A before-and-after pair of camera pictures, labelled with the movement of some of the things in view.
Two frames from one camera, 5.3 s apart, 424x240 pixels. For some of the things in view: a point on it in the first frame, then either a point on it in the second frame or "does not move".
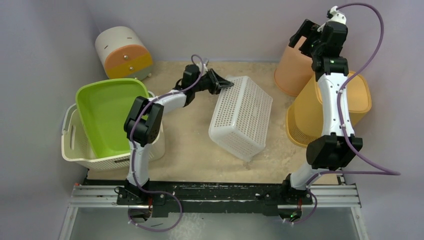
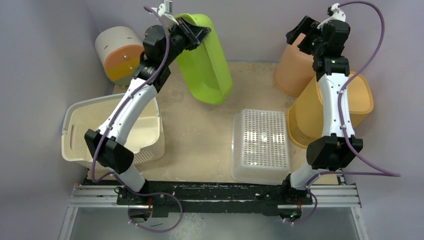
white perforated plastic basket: x=240 y=118 → x=260 y=147
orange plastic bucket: x=294 y=70 does not move
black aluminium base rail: x=200 y=198 does not move
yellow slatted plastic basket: x=304 y=117 does not move
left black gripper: x=216 y=84 → x=195 y=34
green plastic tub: x=103 y=106 → x=204 y=71
